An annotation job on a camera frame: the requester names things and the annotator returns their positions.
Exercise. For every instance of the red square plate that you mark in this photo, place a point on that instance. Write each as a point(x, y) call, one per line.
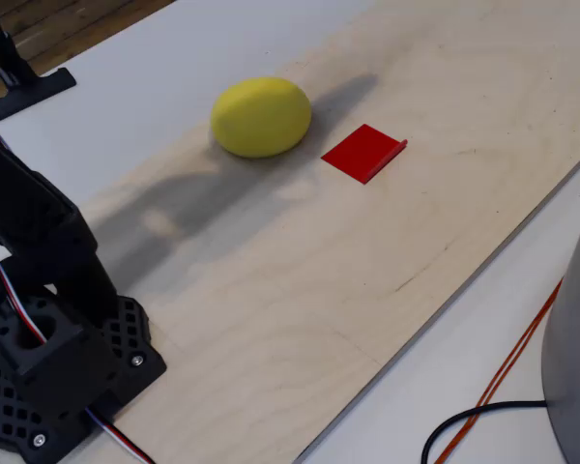
point(360, 152)

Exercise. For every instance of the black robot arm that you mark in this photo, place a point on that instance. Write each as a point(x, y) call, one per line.
point(38, 212)

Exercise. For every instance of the plywood board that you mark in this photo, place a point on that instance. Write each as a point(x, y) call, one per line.
point(295, 270)

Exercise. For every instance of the grey conical lamp shade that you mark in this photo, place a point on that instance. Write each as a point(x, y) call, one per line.
point(575, 338)

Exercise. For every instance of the black lattice robot base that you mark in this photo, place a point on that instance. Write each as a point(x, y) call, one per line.
point(130, 333)

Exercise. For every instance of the yellow foam puck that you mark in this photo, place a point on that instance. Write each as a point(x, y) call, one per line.
point(261, 118)

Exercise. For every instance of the black camera stand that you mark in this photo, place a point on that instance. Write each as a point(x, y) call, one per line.
point(26, 92)

